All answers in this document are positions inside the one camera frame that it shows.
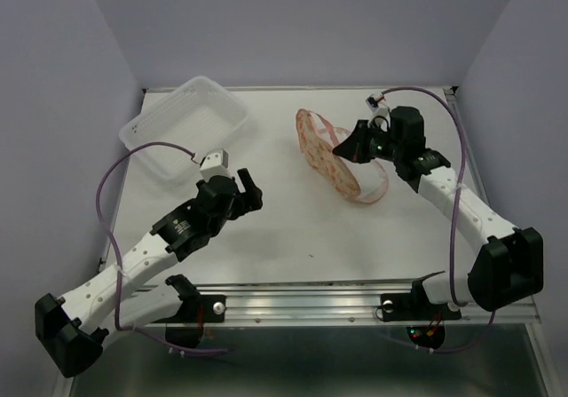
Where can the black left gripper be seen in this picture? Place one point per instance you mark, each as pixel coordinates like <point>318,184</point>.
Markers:
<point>248,201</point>

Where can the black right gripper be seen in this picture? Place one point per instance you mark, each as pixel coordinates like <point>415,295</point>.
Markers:
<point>353,146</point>

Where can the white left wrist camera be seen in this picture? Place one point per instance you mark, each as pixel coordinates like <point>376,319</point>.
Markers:
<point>215,163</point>

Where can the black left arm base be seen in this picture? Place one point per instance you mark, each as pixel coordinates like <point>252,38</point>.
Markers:
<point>185,326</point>

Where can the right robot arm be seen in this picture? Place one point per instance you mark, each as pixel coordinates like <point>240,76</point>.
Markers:
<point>508,264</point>

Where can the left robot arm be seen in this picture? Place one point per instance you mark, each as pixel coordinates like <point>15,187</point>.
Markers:
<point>78,326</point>

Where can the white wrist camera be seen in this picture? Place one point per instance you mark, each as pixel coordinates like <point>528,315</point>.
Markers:
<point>379,109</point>
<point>215,163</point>

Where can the aluminium front rail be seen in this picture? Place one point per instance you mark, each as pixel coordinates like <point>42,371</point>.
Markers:
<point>305,304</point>

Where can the floral mesh laundry bag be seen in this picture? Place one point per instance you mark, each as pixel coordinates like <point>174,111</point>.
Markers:
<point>317,137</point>

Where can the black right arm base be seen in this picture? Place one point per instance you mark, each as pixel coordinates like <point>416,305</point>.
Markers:
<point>427,331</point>

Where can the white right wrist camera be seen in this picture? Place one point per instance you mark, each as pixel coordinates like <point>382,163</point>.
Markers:
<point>379,109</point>

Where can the white perforated plastic basket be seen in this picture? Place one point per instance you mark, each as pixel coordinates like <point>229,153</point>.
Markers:
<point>200,115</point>

